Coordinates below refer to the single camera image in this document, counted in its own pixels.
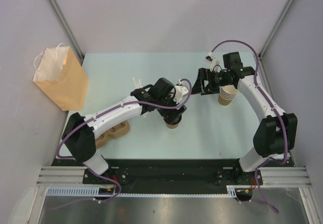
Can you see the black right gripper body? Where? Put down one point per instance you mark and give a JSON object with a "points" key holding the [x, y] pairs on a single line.
{"points": [[215, 79]]}

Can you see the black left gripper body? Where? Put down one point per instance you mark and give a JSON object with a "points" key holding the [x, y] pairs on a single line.
{"points": [[168, 112]]}

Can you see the black plastic cup lid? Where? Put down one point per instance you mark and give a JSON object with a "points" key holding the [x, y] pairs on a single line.
{"points": [[172, 121]]}

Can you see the single brown paper cup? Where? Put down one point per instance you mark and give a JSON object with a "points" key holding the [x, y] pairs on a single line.
{"points": [[172, 126]]}

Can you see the brown paper bag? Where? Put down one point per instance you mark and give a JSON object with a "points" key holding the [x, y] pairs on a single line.
{"points": [[59, 74]]}

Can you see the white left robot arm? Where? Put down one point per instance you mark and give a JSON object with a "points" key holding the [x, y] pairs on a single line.
{"points": [[81, 132]]}

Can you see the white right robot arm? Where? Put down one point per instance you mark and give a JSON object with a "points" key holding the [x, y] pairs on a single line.
{"points": [[276, 132]]}

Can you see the stack of brown paper cups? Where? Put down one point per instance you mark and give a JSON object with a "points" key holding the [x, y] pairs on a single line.
{"points": [[227, 94]]}

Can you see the brown pulp cup carrier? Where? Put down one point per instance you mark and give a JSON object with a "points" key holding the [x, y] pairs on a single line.
{"points": [[113, 133]]}

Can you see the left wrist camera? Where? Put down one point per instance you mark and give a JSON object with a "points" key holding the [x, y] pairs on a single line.
{"points": [[179, 91]]}

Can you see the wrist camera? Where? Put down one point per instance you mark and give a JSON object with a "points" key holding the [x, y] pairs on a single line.
{"points": [[179, 91], [214, 63]]}

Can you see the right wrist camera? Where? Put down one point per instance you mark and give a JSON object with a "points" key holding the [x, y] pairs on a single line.
{"points": [[214, 63]]}

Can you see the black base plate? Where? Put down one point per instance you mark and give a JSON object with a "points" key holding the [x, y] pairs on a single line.
{"points": [[215, 171]]}

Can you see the aluminium frame rail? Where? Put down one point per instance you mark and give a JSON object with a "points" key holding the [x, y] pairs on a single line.
{"points": [[272, 177]]}

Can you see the white slotted cable duct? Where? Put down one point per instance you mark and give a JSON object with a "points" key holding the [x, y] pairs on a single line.
{"points": [[72, 191]]}

